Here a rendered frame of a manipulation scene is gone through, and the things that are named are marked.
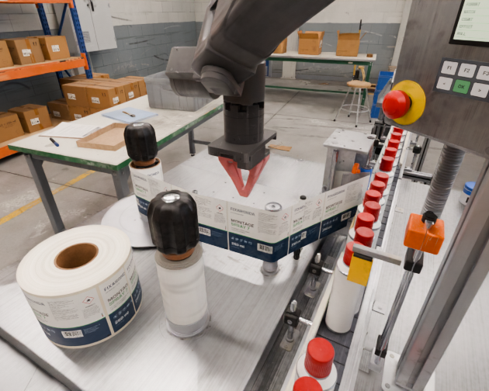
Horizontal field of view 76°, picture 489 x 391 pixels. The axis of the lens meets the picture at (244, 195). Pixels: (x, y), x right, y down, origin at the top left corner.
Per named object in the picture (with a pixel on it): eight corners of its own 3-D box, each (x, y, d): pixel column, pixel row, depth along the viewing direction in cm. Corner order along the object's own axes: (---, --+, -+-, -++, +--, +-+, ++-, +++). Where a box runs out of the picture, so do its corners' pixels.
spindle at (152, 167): (153, 203, 102) (137, 117, 87) (175, 210, 98) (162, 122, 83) (133, 217, 95) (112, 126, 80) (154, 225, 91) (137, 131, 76)
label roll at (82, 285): (19, 335, 62) (-13, 283, 54) (86, 266, 78) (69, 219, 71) (107, 359, 58) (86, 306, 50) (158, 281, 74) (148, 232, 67)
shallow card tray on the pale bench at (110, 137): (115, 127, 196) (114, 122, 194) (149, 130, 190) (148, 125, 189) (77, 147, 168) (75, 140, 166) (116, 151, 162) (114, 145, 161)
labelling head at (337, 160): (323, 204, 103) (334, 129, 90) (363, 215, 98) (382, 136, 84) (310, 226, 92) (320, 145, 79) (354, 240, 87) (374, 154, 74)
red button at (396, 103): (397, 86, 44) (382, 88, 43) (421, 91, 41) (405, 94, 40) (390, 112, 46) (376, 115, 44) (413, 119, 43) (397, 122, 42)
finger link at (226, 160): (218, 197, 50) (216, 143, 45) (240, 179, 55) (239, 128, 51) (256, 208, 47) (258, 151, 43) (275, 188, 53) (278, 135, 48)
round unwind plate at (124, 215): (151, 185, 115) (151, 182, 114) (222, 206, 102) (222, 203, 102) (79, 229, 92) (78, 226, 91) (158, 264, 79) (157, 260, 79)
